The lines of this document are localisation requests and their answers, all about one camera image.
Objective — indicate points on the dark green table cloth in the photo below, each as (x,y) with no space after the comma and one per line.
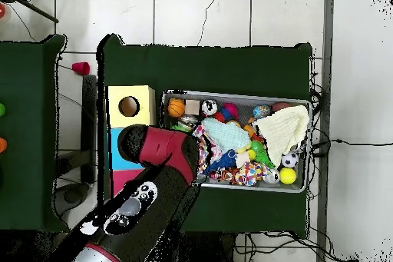
(215,68)
(27,90)

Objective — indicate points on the silver mesh bin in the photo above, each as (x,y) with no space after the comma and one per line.
(245,186)

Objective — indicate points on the red plastic cup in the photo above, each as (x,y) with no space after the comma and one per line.
(80,68)

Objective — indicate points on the cream waffle cloth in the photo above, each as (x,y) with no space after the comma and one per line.
(284,130)

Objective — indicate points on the small soccer ball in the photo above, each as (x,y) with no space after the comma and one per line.
(289,159)

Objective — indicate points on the wooden box with three holes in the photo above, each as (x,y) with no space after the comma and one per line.
(144,105)

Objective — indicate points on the green round object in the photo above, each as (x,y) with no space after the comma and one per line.
(1,110)

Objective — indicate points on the wooden block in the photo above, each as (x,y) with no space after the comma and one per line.
(192,106)

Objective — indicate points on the orange object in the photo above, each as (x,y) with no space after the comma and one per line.
(1,145)

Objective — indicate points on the polka-dot cloth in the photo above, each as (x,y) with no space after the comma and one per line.
(204,149)
(251,173)

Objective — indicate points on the orange toy basketball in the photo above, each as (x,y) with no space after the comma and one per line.
(176,107)

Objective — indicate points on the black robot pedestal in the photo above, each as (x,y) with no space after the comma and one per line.
(215,249)

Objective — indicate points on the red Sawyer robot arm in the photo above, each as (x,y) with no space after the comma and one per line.
(159,148)

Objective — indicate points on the mint waffle cloth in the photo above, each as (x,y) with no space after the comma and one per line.
(227,134)

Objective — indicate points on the crushed silver can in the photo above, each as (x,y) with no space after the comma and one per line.
(188,120)

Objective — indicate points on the yellow ball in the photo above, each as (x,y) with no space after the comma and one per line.
(288,176)

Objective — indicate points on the red round object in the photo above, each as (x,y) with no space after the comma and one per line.
(1,11)

